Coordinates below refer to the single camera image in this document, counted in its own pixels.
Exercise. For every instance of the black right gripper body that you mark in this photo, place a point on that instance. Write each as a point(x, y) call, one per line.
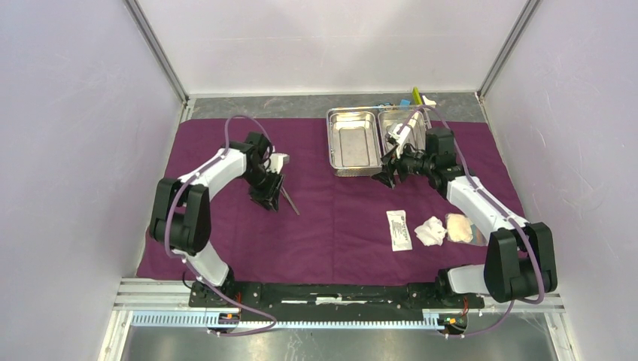
point(411, 164)

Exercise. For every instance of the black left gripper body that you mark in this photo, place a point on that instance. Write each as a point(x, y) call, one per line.
point(256, 178)

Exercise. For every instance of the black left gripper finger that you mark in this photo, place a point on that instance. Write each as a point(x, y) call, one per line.
point(268, 199)
point(274, 184)

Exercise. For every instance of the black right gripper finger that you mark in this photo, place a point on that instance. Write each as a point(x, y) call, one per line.
point(386, 177)
point(389, 162)

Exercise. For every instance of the steel forceps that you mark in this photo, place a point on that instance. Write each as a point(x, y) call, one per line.
point(290, 201)

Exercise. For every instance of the steel two-compartment tray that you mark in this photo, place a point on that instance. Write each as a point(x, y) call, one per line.
point(356, 136)

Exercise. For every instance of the green suture packet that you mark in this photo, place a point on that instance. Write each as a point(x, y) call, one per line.
point(399, 232)

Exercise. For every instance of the maroon cloth wrap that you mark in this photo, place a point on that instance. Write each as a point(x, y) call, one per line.
point(341, 236)

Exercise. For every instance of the white gauze packet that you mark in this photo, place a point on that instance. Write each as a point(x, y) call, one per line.
point(431, 233)

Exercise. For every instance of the white gauze pad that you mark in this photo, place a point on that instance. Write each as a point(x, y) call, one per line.
point(461, 230)

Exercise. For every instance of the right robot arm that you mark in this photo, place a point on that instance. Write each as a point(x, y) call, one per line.
point(519, 262)

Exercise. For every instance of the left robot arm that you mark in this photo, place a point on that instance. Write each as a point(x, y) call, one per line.
point(181, 214)

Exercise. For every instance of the white plastic block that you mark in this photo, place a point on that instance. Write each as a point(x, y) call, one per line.
point(428, 102)

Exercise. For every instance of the yellow-green plastic block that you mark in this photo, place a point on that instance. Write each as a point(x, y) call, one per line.
point(416, 96)

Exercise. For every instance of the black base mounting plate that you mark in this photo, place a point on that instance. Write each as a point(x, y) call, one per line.
point(341, 302)

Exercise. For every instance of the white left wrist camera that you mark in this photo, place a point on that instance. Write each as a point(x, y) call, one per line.
point(276, 162)

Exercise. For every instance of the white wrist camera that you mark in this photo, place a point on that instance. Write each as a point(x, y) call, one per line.
point(398, 135)
point(276, 162)

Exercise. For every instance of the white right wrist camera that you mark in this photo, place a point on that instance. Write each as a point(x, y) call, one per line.
point(398, 135)

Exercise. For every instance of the aluminium front frame rail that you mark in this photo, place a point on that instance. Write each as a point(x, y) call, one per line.
point(180, 320)

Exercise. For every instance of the aluminium frame post right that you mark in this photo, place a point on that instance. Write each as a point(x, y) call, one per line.
point(522, 21)

